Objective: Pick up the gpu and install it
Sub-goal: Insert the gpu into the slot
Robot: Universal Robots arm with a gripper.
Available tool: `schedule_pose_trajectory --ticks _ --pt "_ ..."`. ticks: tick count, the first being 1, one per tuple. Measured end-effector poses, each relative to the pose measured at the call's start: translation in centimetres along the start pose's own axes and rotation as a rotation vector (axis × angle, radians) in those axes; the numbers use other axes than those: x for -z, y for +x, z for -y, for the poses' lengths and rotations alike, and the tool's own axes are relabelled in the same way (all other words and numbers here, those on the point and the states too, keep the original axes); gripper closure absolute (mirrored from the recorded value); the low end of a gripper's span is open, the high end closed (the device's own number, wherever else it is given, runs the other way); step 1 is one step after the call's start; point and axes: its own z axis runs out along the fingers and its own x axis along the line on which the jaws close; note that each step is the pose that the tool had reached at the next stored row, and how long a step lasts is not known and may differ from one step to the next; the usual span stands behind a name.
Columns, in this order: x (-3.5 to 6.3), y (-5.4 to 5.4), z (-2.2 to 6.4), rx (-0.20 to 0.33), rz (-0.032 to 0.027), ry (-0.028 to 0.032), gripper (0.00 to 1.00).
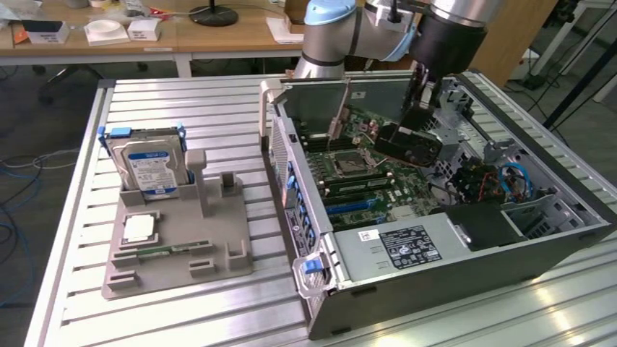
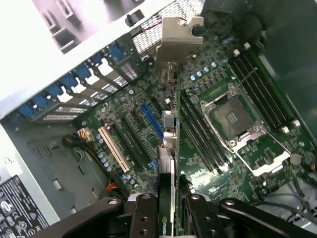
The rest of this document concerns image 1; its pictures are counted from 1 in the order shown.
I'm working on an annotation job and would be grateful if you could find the installed black RAM stick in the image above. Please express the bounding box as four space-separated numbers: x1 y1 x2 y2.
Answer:
324 176 394 195

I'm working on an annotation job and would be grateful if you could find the wooden desk white frame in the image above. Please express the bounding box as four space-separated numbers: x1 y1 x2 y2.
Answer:
0 0 440 77

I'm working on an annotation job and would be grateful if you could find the white box black top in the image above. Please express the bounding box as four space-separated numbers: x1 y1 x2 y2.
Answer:
21 20 71 46

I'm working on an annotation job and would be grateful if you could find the blue wire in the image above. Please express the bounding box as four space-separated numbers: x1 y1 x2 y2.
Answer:
500 162 534 199

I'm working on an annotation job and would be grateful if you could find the grey plastic parts rack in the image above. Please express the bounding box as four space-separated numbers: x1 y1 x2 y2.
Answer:
100 148 254 301

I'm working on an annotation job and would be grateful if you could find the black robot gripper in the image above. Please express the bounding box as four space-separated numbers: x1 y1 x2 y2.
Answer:
409 14 486 79

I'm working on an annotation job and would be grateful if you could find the green motherboard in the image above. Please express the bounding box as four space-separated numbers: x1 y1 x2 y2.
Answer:
293 119 448 233

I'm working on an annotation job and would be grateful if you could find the hard disk blue bracket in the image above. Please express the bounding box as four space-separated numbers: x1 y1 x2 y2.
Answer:
95 123 189 199

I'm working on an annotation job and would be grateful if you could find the grey power supply unit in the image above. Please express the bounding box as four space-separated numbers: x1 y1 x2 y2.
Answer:
332 213 472 283

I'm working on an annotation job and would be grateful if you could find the black graphics card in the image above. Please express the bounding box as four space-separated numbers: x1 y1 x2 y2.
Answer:
326 63 444 168

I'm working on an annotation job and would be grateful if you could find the black lamp base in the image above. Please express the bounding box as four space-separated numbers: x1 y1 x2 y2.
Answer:
188 0 240 27

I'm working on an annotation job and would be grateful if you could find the wooden cabinet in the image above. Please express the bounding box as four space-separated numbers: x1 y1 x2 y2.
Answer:
413 0 561 88

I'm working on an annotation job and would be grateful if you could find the white paper booklet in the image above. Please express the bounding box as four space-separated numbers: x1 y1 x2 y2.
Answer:
265 16 306 45

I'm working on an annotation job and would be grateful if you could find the CPU socket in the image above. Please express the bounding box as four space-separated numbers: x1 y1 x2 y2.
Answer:
332 150 373 179

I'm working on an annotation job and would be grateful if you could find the brown cardboard box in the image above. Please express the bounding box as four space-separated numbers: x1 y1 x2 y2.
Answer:
284 0 310 26

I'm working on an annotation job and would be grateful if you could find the metal drive cage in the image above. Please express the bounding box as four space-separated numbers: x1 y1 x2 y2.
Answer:
424 106 489 175

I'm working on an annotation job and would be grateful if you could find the white square dish box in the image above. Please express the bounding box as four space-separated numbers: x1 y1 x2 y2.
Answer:
83 19 132 47

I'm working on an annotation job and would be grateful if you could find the black chair base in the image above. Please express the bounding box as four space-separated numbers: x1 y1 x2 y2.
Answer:
33 64 105 106

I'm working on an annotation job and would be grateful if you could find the black open PC case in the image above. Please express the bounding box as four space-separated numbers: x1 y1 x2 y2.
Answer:
258 68 617 341

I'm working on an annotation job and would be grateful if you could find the blue expansion slot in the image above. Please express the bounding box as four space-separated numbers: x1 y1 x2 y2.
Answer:
326 200 374 215

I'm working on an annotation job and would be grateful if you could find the white box printed label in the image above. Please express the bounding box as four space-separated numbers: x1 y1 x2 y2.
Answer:
127 18 163 42

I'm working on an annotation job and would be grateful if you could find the green RAM stick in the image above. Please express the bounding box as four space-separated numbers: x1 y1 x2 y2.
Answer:
136 242 197 256

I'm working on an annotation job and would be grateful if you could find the silver CPU chip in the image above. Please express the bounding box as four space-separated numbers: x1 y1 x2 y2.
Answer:
120 215 157 244

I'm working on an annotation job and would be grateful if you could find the blue case latch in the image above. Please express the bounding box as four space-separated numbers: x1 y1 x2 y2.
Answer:
298 253 324 278

